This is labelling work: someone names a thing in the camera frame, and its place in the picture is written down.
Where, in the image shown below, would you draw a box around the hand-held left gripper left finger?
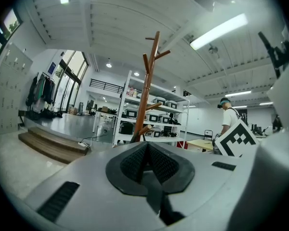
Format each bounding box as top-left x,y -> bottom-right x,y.
120,142 -> 148,185

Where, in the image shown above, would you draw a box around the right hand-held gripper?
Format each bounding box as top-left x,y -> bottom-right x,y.
214,118 -> 260,158

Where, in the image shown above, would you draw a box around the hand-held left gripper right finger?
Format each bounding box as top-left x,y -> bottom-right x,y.
147,142 -> 180,185

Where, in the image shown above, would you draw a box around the wooden coat stand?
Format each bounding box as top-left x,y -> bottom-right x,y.
130,31 -> 171,143

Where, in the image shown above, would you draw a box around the wooden table with black base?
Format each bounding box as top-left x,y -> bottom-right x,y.
186,139 -> 214,153

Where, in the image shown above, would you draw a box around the group of white boxy devices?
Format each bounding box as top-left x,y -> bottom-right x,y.
121,97 -> 178,139

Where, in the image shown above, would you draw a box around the white metal shelving unit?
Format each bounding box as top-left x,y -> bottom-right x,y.
112,70 -> 191,148

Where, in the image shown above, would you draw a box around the white counter with black gear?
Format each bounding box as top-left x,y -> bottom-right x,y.
92,107 -> 118,133

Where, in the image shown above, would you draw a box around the person's white top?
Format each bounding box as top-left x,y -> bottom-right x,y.
267,27 -> 289,134

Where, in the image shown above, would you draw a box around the black balcony railing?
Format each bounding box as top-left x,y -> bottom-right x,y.
90,78 -> 125,94

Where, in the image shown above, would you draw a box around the wooden steps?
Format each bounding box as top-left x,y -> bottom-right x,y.
18,127 -> 89,165

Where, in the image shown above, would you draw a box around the glass entrance doors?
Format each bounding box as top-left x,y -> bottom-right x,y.
54,51 -> 89,114

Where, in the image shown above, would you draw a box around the dark-framed window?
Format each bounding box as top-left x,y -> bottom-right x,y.
0,8 -> 23,42

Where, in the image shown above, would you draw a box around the white power strip cable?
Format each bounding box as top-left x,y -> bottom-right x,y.
80,128 -> 110,145

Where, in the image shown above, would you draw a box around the black chest strap clip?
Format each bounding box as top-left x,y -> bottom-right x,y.
258,31 -> 289,79

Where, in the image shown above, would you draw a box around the clothes rail with garments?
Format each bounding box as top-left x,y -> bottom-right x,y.
26,72 -> 56,113

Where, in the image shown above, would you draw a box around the white wall lockers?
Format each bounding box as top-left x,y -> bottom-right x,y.
0,42 -> 33,137

